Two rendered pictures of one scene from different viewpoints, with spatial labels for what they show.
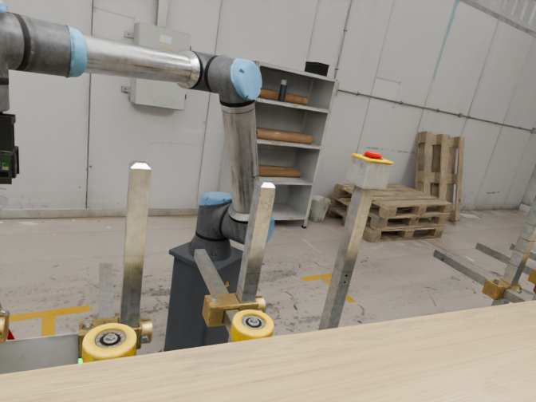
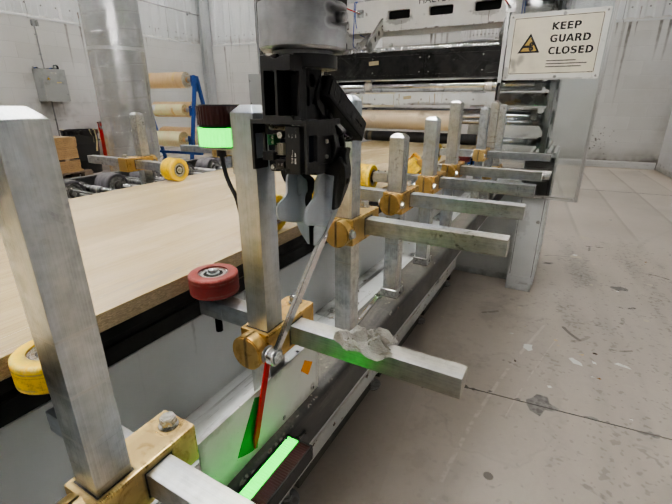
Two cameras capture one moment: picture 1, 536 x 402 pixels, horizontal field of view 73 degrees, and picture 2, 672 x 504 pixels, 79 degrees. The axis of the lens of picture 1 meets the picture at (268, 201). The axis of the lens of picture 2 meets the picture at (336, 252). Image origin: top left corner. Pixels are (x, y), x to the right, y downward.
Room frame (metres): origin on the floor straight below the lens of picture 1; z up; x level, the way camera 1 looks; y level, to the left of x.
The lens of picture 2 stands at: (0.99, 0.26, 1.17)
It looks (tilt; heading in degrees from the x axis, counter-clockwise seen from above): 21 degrees down; 146
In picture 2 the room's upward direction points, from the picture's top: straight up
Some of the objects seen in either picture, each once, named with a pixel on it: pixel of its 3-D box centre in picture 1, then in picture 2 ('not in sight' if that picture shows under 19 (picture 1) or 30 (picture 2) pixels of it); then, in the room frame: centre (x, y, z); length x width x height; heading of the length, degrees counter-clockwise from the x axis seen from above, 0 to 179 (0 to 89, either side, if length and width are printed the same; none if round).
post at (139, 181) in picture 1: (132, 281); (82, 394); (0.62, 0.23, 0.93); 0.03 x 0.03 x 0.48; 27
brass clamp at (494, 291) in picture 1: (502, 288); not in sight; (1.17, -0.86, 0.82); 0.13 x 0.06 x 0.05; 117
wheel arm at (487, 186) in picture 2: not in sight; (441, 181); (0.18, 1.18, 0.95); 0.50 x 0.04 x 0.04; 27
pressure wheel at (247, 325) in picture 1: (249, 344); not in sight; (0.59, -0.01, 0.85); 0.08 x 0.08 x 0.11
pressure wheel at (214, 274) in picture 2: not in sight; (216, 300); (0.37, 0.43, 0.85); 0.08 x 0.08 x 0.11
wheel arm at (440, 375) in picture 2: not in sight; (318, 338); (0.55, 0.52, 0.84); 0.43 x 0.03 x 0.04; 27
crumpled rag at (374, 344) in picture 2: not in sight; (366, 334); (0.62, 0.56, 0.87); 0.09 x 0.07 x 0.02; 27
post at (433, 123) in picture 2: not in sight; (426, 202); (0.18, 1.13, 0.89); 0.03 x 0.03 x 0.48; 27
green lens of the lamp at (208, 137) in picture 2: not in sight; (223, 135); (0.47, 0.44, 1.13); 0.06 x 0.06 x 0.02
